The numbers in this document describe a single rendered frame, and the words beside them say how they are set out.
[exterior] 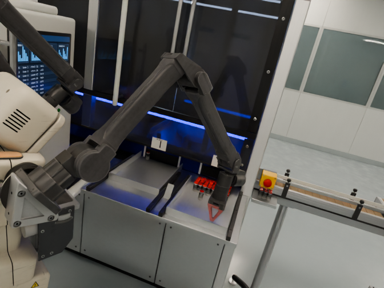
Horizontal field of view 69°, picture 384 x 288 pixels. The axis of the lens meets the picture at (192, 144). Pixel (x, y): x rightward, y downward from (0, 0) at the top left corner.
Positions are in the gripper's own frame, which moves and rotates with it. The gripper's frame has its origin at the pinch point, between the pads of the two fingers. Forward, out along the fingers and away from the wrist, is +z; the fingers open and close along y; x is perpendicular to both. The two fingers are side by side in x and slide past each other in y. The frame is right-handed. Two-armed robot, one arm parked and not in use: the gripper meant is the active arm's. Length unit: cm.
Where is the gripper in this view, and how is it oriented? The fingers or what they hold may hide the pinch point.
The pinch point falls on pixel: (212, 219)
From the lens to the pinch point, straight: 115.9
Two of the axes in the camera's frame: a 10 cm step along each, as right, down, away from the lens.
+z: -2.8, 9.5, 1.7
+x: -9.3, -3.1, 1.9
